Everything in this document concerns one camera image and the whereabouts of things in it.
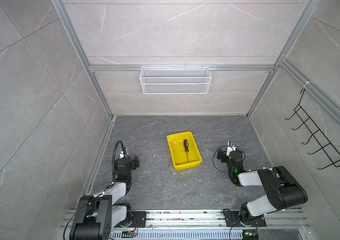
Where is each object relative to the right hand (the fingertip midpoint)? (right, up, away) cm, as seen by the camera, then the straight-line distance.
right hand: (227, 146), depth 94 cm
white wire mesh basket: (-33, +45, +7) cm, 56 cm away
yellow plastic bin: (-31, -7, +2) cm, 32 cm away
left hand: (-64, -4, -4) cm, 64 cm away
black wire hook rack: (+32, +11, -24) cm, 42 cm away
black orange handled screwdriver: (-26, +1, +7) cm, 27 cm away
